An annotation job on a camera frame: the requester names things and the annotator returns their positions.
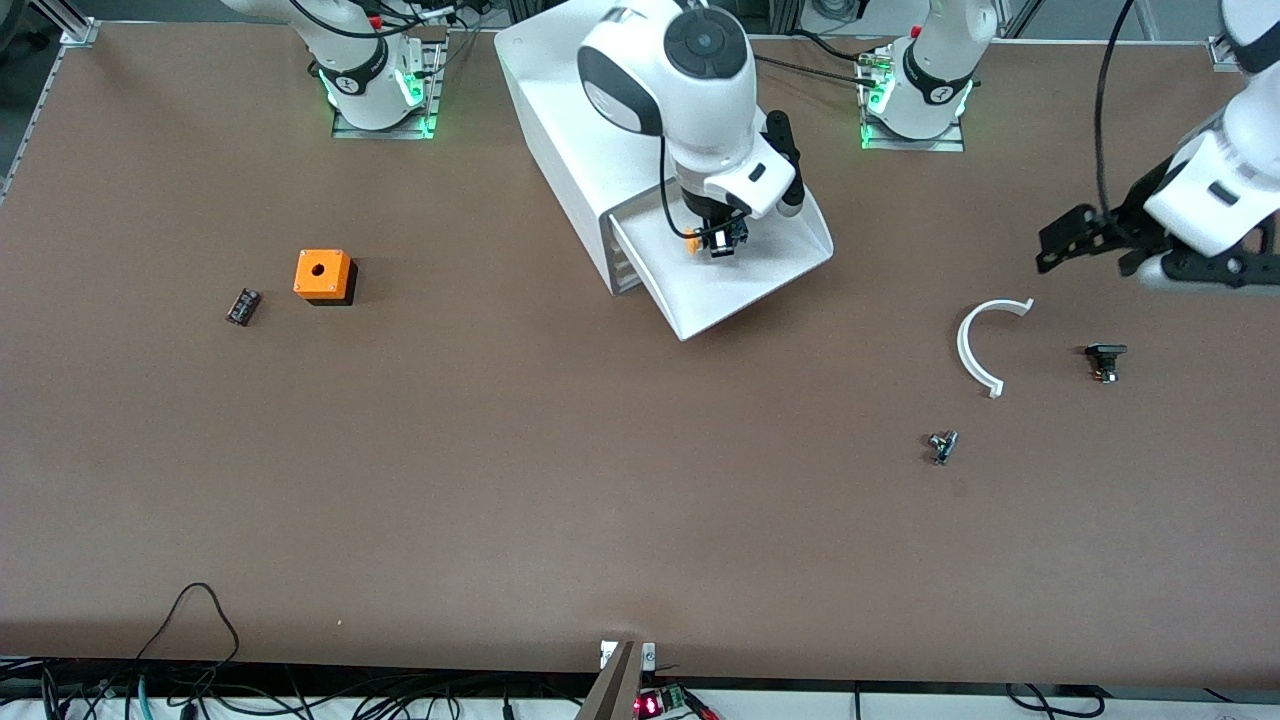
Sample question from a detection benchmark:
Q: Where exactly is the orange push button switch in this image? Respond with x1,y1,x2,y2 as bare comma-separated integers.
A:
684,218,750,259

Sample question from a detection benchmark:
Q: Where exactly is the orange box with hole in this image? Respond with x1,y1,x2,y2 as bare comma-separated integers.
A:
293,249,359,307

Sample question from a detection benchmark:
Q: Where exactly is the circuit board with red light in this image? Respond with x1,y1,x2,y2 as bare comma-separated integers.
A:
634,684,693,719

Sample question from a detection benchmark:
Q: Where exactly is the small black switch part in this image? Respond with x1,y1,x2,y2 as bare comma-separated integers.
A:
1085,343,1129,385

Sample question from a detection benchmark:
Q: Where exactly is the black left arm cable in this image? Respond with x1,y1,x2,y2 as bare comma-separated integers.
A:
1094,0,1139,219

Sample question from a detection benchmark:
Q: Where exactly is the white curved half ring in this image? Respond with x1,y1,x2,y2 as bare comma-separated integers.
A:
956,298,1035,399

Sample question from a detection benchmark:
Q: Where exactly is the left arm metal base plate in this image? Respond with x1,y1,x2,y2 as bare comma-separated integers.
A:
860,45,966,153

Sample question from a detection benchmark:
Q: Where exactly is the black cable behind cabinet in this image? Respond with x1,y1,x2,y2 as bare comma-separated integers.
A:
752,42,886,91

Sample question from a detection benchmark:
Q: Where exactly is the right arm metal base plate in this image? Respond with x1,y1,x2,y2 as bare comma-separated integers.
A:
332,28,447,140

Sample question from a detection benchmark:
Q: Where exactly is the black cable coil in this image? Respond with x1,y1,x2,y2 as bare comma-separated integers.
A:
1004,682,1107,719

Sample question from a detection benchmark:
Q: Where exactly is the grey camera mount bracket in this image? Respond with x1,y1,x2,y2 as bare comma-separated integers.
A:
575,640,657,720

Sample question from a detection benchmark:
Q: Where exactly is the black looped table cable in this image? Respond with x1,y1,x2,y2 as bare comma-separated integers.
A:
135,583,241,666

